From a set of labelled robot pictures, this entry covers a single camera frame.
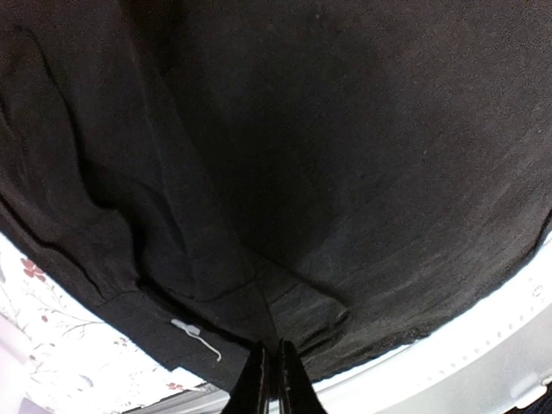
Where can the black long sleeve shirt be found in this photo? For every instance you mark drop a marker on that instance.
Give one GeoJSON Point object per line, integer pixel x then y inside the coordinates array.
{"type": "Point", "coordinates": [206, 175]}

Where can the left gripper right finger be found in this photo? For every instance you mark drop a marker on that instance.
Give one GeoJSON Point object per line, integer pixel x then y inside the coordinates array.
{"type": "Point", "coordinates": [296, 394]}

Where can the floral patterned table cloth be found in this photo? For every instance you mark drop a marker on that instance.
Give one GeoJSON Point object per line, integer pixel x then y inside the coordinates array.
{"type": "Point", "coordinates": [77, 362]}

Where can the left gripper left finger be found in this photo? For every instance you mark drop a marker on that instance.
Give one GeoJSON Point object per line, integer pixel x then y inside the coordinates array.
{"type": "Point", "coordinates": [253, 389]}

